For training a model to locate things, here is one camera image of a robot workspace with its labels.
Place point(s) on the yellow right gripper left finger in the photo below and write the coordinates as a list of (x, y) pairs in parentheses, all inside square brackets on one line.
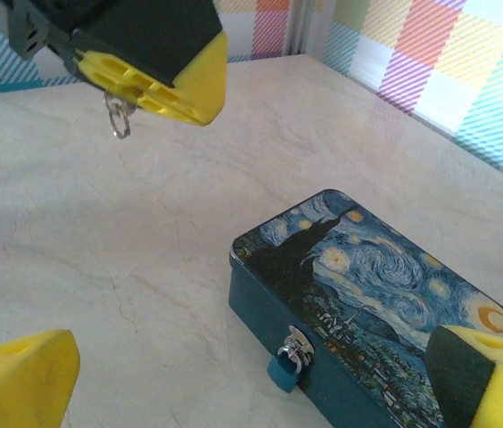
[(19, 388)]

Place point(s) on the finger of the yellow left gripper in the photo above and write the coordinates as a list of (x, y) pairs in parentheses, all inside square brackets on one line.
[(202, 80), (153, 35)]

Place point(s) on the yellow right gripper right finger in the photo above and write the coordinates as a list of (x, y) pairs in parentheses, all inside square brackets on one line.
[(470, 383)]

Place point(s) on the small teal padlock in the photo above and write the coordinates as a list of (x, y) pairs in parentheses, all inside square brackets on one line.
[(283, 375)]

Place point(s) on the starry night painting card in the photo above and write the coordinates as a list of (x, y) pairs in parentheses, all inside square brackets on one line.
[(367, 276)]

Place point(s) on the aluminium corner post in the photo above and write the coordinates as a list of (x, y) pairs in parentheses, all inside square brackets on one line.
[(298, 27)]

